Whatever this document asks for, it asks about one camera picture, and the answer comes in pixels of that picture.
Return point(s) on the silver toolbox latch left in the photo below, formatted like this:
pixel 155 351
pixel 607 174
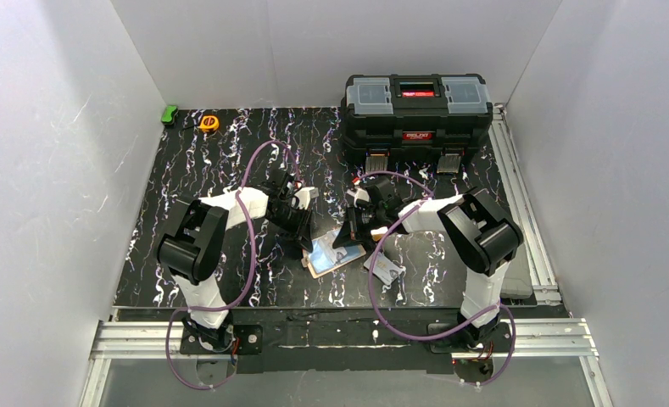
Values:
pixel 376 160

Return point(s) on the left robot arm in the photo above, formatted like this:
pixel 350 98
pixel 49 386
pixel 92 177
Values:
pixel 194 234

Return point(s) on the aluminium frame rail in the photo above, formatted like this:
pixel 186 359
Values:
pixel 532 259
pixel 145 340

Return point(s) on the grey pad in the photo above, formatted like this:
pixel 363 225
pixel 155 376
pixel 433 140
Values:
pixel 517 283

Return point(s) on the silver toolbox latch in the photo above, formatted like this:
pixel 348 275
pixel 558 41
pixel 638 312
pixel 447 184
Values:
pixel 449 163
pixel 376 160

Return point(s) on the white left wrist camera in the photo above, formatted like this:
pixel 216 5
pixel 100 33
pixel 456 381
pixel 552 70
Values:
pixel 304 197

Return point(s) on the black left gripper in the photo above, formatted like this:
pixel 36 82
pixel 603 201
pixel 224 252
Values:
pixel 295 220

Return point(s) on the white card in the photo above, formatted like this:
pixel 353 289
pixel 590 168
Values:
pixel 384 269

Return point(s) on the aluminium frame rail front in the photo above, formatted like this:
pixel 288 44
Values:
pixel 145 340

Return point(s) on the yellow tape measure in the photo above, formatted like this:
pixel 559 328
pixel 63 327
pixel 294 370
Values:
pixel 209 123

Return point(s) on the beige card holder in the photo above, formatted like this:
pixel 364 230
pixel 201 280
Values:
pixel 324 258

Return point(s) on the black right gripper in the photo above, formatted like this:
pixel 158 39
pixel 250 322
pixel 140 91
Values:
pixel 358 223

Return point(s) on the black plastic toolbox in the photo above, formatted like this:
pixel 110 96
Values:
pixel 416 118

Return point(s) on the silver toolbox latch right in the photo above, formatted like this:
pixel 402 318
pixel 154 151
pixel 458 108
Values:
pixel 449 163

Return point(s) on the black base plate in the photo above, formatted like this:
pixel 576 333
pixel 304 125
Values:
pixel 272 340

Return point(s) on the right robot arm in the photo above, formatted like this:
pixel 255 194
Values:
pixel 483 234

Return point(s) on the green plastic object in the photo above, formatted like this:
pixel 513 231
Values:
pixel 168 117

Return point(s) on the orange card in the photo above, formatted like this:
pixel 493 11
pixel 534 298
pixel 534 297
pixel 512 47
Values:
pixel 378 233

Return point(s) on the aluminium frame rail right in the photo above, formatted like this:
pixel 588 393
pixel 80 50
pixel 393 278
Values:
pixel 532 259

